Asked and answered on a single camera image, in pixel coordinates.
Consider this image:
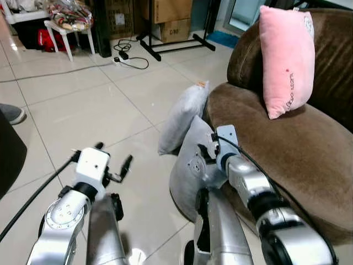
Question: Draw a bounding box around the grey pillow with bear face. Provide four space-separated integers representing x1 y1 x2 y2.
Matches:
169 115 228 222

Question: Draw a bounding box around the plain grey pillow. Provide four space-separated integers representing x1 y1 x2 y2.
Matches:
158 81 210 156

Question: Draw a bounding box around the brown round sofa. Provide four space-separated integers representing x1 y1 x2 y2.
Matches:
204 8 353 245

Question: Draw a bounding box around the black metal floor stand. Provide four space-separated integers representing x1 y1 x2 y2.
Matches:
136 0 222 62

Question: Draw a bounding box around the blue floor mat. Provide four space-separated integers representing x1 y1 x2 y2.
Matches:
206 30 241 50

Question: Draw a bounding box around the pink plush pillow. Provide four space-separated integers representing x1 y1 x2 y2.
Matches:
259 6 316 120

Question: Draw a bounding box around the silver left robot leg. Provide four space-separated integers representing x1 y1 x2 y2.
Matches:
86 193 129 265

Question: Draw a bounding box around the silver robot leg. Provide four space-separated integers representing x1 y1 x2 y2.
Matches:
184 187 255 265
86 193 129 265

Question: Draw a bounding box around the silver right robot leg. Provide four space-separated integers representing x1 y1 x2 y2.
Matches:
184 187 255 265

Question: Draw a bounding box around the dark trouser leg of person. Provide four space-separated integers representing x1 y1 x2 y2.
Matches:
0 110 28 200

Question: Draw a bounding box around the grey shoe of person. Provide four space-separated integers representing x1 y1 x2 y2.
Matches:
0 103 27 125

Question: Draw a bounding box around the white plastic stool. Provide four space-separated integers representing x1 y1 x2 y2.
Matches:
44 19 98 62

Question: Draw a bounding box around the red bag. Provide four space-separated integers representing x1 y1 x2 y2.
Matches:
37 28 76 54

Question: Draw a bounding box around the small printed cardboard box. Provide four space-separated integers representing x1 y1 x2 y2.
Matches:
159 19 191 44

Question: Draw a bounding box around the dark box with white label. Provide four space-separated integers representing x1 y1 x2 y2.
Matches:
103 0 136 40

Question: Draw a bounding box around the clear plastic bag with goods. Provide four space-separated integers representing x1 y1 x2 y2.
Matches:
46 0 94 31

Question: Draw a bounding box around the large cardboard box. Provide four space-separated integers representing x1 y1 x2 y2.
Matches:
151 0 194 24

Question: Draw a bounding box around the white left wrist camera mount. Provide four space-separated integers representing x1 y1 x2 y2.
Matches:
74 147 111 187

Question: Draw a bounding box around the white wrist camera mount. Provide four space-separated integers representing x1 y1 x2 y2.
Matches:
213 125 240 167
74 147 111 187

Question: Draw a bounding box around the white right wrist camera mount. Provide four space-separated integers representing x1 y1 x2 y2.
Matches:
213 125 240 167

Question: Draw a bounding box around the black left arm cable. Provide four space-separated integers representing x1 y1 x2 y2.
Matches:
0 153 81 242

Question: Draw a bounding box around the thin grey floor cable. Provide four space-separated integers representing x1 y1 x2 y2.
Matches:
0 60 117 84

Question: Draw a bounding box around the white power strip black cord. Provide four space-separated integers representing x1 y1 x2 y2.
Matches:
113 38 150 70

